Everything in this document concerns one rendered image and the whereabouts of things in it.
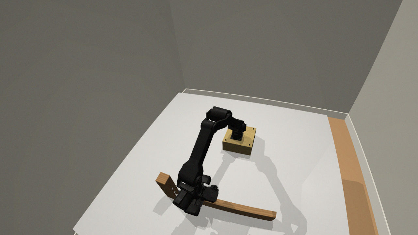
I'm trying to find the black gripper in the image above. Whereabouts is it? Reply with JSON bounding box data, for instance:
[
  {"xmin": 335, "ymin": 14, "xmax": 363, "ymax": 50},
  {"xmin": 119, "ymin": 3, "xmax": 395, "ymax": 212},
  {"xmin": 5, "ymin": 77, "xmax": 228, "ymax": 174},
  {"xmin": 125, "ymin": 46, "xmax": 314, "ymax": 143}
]
[{"xmin": 184, "ymin": 175, "xmax": 211, "ymax": 216}]

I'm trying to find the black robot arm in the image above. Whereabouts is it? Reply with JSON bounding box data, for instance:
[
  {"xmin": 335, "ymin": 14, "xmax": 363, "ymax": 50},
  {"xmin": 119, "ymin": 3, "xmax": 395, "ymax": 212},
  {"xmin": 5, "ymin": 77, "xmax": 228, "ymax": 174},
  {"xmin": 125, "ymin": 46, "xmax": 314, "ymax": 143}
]
[{"xmin": 173, "ymin": 106, "xmax": 247, "ymax": 211}]

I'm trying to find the brown wooden post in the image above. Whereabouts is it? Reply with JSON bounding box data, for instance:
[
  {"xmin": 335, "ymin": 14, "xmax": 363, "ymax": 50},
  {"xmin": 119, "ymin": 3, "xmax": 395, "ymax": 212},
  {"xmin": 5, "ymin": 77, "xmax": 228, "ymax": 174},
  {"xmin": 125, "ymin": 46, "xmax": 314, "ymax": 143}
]
[{"xmin": 155, "ymin": 172, "xmax": 179, "ymax": 199}]

